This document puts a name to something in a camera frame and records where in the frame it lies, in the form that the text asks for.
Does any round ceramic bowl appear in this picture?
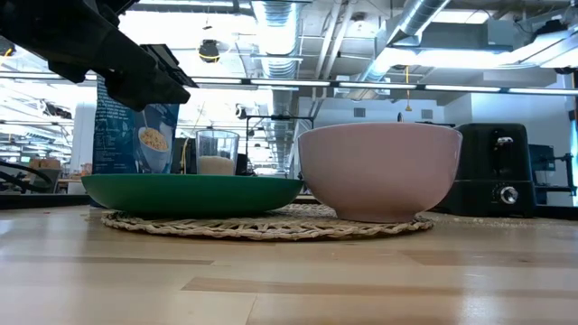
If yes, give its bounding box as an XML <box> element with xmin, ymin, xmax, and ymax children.
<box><xmin>296</xmin><ymin>122</ymin><xmax>464</xmax><ymax>224</ymax></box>

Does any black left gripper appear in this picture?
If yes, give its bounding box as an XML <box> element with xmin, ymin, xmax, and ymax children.
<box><xmin>47</xmin><ymin>13</ymin><xmax>191</xmax><ymax>112</ymax></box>

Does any round woven straw placemat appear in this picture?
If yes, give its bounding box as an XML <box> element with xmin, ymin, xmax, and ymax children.
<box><xmin>99</xmin><ymin>202</ymin><xmax>435</xmax><ymax>242</ymax></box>

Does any black curved office chair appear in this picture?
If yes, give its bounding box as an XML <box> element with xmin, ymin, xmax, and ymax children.
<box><xmin>0</xmin><ymin>161</ymin><xmax>51</xmax><ymax>194</ymax></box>

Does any round green plate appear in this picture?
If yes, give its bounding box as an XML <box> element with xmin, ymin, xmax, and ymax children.
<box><xmin>80</xmin><ymin>173</ymin><xmax>304</xmax><ymax>218</ymax></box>

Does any silver ventilation duct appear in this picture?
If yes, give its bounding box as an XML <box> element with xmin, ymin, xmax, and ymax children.
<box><xmin>251</xmin><ymin>0</ymin><xmax>302</xmax><ymax>172</ymax></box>

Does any black ceiling dome camera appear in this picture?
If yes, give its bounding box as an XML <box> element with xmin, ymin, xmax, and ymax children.
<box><xmin>198</xmin><ymin>39</ymin><xmax>221</xmax><ymax>63</ymax></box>

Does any small glass with milk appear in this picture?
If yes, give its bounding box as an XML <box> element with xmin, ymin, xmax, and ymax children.
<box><xmin>195</xmin><ymin>129</ymin><xmax>241</xmax><ymax>177</ymax></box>

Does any white building column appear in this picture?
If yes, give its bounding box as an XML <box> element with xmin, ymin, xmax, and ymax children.
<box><xmin>70</xmin><ymin>101</ymin><xmax>97</xmax><ymax>195</ymax></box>

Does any black two-slot toaster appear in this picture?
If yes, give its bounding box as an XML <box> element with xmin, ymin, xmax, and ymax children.
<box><xmin>433</xmin><ymin>122</ymin><xmax>539</xmax><ymax>218</ymax></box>

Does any blue frosted flakes cereal box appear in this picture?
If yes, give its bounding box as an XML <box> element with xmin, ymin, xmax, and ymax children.
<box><xmin>88</xmin><ymin>43</ymin><xmax>199</xmax><ymax>209</ymax></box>

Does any black table edge rail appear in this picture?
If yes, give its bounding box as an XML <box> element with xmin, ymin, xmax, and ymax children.
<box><xmin>0</xmin><ymin>193</ymin><xmax>578</xmax><ymax>221</ymax></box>

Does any long ceiling light strip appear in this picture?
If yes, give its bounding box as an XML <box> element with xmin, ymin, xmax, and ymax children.
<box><xmin>0</xmin><ymin>70</ymin><xmax>578</xmax><ymax>97</ymax></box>

